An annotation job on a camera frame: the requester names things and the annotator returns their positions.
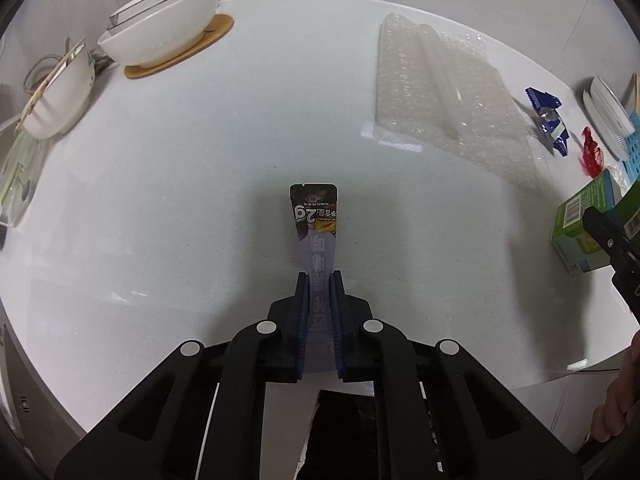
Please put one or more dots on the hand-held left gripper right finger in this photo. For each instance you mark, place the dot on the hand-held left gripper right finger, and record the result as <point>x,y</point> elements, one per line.
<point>339,320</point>

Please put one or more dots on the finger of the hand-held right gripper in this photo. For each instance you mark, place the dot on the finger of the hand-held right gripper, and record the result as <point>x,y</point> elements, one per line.
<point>602,232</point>
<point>630,295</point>

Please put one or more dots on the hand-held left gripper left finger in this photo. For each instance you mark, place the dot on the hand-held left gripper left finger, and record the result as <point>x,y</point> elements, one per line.
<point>301,320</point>

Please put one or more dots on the green and white box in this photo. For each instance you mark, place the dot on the green and white box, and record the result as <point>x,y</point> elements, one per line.
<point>575,225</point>

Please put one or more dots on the black trash bin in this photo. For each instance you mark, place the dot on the black trash bin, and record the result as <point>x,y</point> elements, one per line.
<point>345,425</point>

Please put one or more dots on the purple and black sachet wrapper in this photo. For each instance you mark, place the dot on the purple and black sachet wrapper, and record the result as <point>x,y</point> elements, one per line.
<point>312,210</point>

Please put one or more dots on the blue cookie bag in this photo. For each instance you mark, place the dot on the blue cookie bag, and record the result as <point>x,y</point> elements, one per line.
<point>542,97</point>

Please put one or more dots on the person's right hand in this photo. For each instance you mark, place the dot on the person's right hand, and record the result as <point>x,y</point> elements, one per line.
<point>612,410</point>

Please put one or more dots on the red mesh net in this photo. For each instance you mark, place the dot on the red mesh net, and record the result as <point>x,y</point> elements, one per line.
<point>591,152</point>

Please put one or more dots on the blue utensil holder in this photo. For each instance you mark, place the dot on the blue utensil holder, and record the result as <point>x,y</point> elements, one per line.
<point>632,155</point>

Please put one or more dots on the blue patterned bowl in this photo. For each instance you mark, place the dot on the blue patterned bowl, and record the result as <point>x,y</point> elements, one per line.
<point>612,100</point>

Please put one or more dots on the wooden chopsticks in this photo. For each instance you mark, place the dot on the wooden chopsticks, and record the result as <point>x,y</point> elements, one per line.
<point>635,90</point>

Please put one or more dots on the bubble wrap sheet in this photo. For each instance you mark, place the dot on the bubble wrap sheet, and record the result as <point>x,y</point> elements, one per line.
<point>425,95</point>

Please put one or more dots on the grey cabinet front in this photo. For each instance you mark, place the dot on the grey cabinet front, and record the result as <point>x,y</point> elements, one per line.
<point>30,385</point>

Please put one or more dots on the round wooden coaster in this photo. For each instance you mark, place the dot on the round wooden coaster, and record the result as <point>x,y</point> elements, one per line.
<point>220,27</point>

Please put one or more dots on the stacked white bowls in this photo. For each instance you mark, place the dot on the stacked white bowls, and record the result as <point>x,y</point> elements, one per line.
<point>160,40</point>

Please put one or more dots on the clear plastic container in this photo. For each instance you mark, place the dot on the clear plastic container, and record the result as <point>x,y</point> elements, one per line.
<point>20,175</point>

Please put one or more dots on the white bowl with patterned rim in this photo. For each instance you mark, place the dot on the white bowl with patterned rim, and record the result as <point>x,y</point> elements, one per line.
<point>60,105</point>

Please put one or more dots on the glass bowl lid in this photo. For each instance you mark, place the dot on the glass bowl lid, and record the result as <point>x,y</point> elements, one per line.
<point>150,0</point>

